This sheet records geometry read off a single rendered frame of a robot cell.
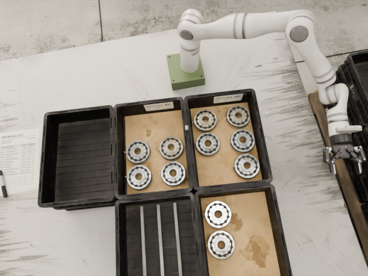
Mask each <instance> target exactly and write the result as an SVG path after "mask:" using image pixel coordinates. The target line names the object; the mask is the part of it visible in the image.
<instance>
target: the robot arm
mask: <svg viewBox="0 0 368 276"><path fill-rule="evenodd" d="M314 29H315V16H314V14H313V13H312V12H311V11H309V10H292V11H284V12H279V13H235V14H230V15H227V16H225V17H224V18H222V19H219V20H217V21H215V22H212V23H210V24H203V17H202V15H201V13H200V12H199V11H197V10H195V9H187V10H186V11H184V12H183V14H182V16H181V20H180V22H179V25H178V28H177V34H178V36H179V37H180V66H181V69H182V70H183V71H184V72H186V73H193V72H195V71H196V70H197V69H198V66H199V54H200V41H201V40H206V39H252V38H256V37H259V36H263V35H266V34H269V33H274V32H285V33H286V37H287V38H288V40H289V41H290V43H291V44H292V45H293V46H294V48H295V49H296V50H297V51H298V53H299V54H300V55H301V57H302V58H303V60H304V61H305V63H306V64H307V66H308V68H309V70H310V72H311V74H312V76H313V78H314V80H315V82H316V84H317V87H318V93H319V100H320V102H321V103H322V104H324V105H329V104H334V103H337V102H338V104H337V105H336V106H335V107H333V108H331V109H329V110H328V111H327V113H326V116H327V122H328V131H329V139H330V145H331V148H330V147H324V148H323V163H327V164H328V165H329V169H330V173H331V174H332V175H335V174H336V168H335V164H334V162H335V161H336V160H337V159H341V158H344V159H347V158H349V159H350V160H352V161H353V162H354V163H355V171H356V174H361V172H362V167H361V162H364V161H366V158H365V155H364V151H363V148H362V146H357V147H353V140H352V134H351V133H354V132H360V131H362V126H360V125H356V126H355V125H349V122H348V116H347V102H348V96H349V90H348V87H347V86H346V85H345V84H343V83H339V84H335V85H332V86H330V85H331V84H332V83H334V82H335V80H336V75H335V73H334V71H333V69H332V67H331V65H330V63H329V61H328V59H327V58H326V57H325V56H324V55H323V54H322V53H321V51H320V50H319V48H318V46H317V43H316V40H315V36H314ZM328 86H329V87H328ZM354 150H355V152H356V153H357V155H356V154H355V153H354ZM330 151H331V152H332V153H333V155H332V156H331V158H330V160H329V153H330Z"/></svg>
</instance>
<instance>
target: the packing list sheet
mask: <svg viewBox="0 0 368 276"><path fill-rule="evenodd" d="M0 170H1V171H2V173H3V177H4V182H5V187H6V190H7V195H8V194H13V193H18V192H23V191H28V190H32V189H37V188H38V187H39V128H38V129H29V130H19V131H10V132H4V133H0Z"/></svg>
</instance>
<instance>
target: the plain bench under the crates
mask: <svg viewBox="0 0 368 276"><path fill-rule="evenodd" d="M178 53H180V37H179V36H178V34H177V28H173V29H169V30H164V31H158V32H152V33H146V34H140V35H137V36H131V37H125V38H119V39H113V40H110V41H104V42H98V43H92V44H86V45H80V46H77V47H71V48H65V49H59V50H53V51H48V52H44V53H38V54H32V55H26V56H21V57H15V58H11V59H5V60H0V133H4V132H10V131H19V130H29V129H38V128H39V172H40V164H41V150H42V135H43V120H44V115H45V114H46V113H47V112H53V111H62V110H71V109H76V108H86V107H95V106H104V105H111V106H112V107H114V106H115V105H116V104H123V103H128V102H137V101H146V100H156V99H165V98H170V97H182V98H183V100H184V98H185V97H186V96H188V95H198V94H207V93H216V92H222V91H231V90H240V89H249V88H251V89H253V90H254V91H255V93H256V98H257V103H258V108H259V112H260V117H261V122H262V127H263V133H264V138H265V141H266V146H267V152H268V157H269V162H270V166H271V171H272V176H273V180H272V182H271V184H272V185H273V186H274V187H275V192H276V195H277V201H278V206H279V211H280V216H281V221H282V225H283V230H284V235H285V240H286V246H287V251H288V254H289V260H290V265H291V270H292V275H293V276H368V267H367V264H366V261H365V258H364V255H363V252H362V250H361V247H360V244H359V241H358V238H357V235H356V233H355V230H354V227H353V224H352V221H351V219H350V215H349V213H348V210H347V207H346V204H345V202H344V199H343V196H342V193H341V190H340V187H339V185H338V182H337V179H336V176H335V175H332V174H331V173H330V169H329V165H328V164H327V163H323V148H324V147H325V145H324V142H323V139H322V136H321V133H320V131H319V128H318V125H317V122H316V120H315V116H314V114H313V111H312V108H311V105H310V103H309V100H308V96H307V94H306V91H305V88H304V86H303V83H302V79H301V77H300V74H299V71H298V68H297V66H296V63H295V59H294V57H293V54H292V51H291V49H290V46H289V42H288V40H287V37H286V34H285V32H274V33H269V34H265V35H263V36H259V37H256V38H252V39H206V40H201V41H200V58H201V61H202V66H203V71H204V76H205V85H201V86H197V87H191V88H186V89H180V90H174V91H173V89H172V86H171V80H170V74H169V68H168V62H167V58H166V55H170V54H178ZM37 202H38V188H37V189H32V190H28V191H23V192H18V193H13V194H8V196H7V197H6V198H4V197H3V196H0V276H116V234H115V206H108V207H103V208H92V209H82V210H72V211H66V210H55V209H53V208H40V207H39V206H38V204H37Z"/></svg>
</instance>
